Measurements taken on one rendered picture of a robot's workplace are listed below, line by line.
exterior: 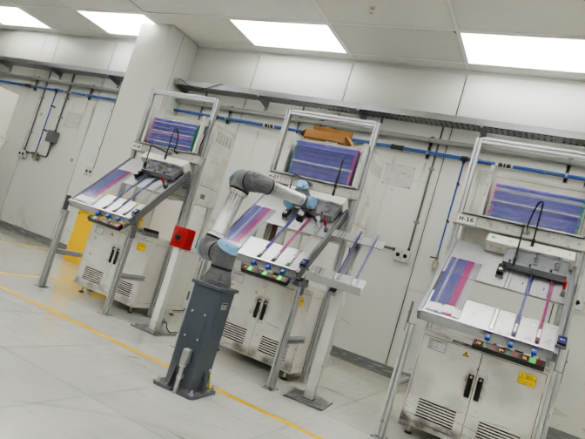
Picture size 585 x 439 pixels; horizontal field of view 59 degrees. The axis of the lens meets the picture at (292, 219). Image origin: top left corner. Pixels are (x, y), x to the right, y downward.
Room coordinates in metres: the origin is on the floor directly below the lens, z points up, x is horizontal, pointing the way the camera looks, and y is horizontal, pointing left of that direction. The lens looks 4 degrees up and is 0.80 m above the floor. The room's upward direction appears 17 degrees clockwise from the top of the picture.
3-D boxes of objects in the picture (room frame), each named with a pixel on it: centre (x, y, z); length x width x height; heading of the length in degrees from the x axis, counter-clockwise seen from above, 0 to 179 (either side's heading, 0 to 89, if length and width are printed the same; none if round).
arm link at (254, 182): (2.90, 0.10, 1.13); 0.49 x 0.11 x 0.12; 133
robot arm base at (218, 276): (2.71, 0.28, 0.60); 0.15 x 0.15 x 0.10
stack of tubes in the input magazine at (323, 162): (3.78, -0.11, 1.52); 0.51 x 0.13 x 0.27; 62
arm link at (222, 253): (2.72, 0.29, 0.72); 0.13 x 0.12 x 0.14; 43
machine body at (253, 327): (3.91, -0.11, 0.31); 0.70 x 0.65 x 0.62; 62
